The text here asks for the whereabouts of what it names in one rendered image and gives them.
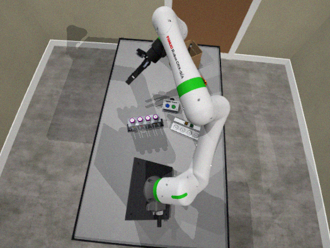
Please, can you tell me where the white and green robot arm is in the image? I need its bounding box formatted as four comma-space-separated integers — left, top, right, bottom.
144, 6, 230, 227

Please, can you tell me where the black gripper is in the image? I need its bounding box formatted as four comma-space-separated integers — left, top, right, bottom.
125, 47, 161, 85

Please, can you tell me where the white button panel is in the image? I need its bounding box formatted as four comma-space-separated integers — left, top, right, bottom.
162, 98, 179, 114

